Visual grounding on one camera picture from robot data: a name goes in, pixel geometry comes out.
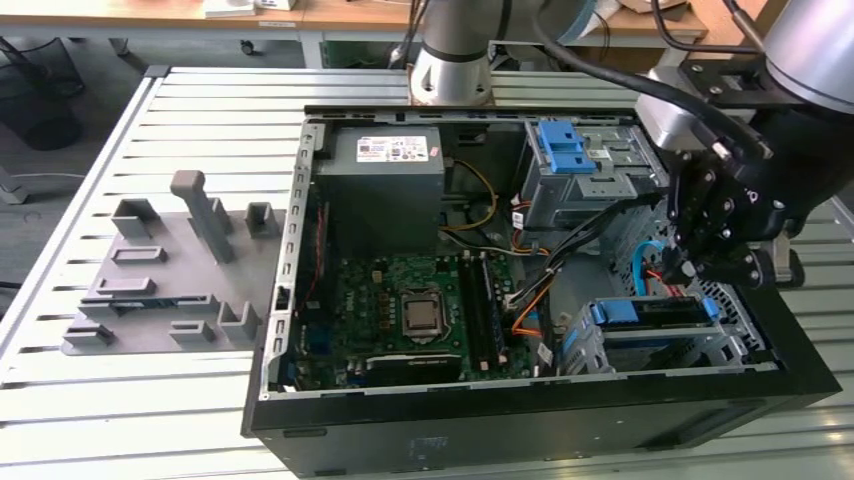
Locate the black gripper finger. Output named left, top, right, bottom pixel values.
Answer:
left=663, top=151, right=735, bottom=281
left=692, top=237, right=806, bottom=289

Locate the black red power wire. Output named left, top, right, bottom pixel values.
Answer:
left=646, top=269, right=688, bottom=300

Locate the hard disk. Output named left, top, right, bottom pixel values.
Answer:
left=590, top=295, right=719, bottom=334

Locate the metal disk bay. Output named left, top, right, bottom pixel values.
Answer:
left=559, top=294, right=762, bottom=376

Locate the metal optical drive cage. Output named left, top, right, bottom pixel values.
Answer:
left=519, top=119, right=672, bottom=236

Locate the blue plastic drive latch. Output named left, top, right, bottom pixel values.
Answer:
left=538, top=121, right=596, bottom=175

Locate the black RAM slot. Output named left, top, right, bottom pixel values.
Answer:
left=457, top=252, right=492, bottom=369

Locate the silver CPU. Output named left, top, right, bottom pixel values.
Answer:
left=403, top=297, right=444, bottom=331

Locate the grey power supply unit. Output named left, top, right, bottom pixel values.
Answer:
left=312, top=125, right=447, bottom=256

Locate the green motherboard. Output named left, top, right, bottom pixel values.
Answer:
left=292, top=252, right=542, bottom=391

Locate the black open PC case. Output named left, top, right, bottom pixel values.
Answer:
left=240, top=104, right=843, bottom=479

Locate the black graphics card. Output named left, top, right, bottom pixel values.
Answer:
left=345, top=352, right=463, bottom=386

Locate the grey plastic parts rack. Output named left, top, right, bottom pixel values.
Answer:
left=60, top=169, right=289, bottom=357

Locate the white box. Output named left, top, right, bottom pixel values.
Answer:
left=203, top=0, right=259, bottom=19

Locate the wooden desk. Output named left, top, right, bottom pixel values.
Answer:
left=0, top=0, right=710, bottom=76

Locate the black mesh waste bin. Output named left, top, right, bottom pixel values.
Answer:
left=0, top=35, right=88, bottom=152

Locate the grey metal stand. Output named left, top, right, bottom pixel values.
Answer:
left=0, top=167, right=32, bottom=205

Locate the blue data wire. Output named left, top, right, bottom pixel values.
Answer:
left=630, top=239, right=672, bottom=300

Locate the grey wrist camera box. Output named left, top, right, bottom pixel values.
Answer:
left=636, top=94, right=735, bottom=151

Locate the black cable bundle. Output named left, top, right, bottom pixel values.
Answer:
left=512, top=192, right=672, bottom=316

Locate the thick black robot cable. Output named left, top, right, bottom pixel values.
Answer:
left=530, top=0, right=779, bottom=161

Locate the yellow wire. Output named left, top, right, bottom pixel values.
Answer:
left=439, top=158, right=500, bottom=232

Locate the orange wire bundle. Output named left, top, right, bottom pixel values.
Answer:
left=510, top=279, right=559, bottom=341

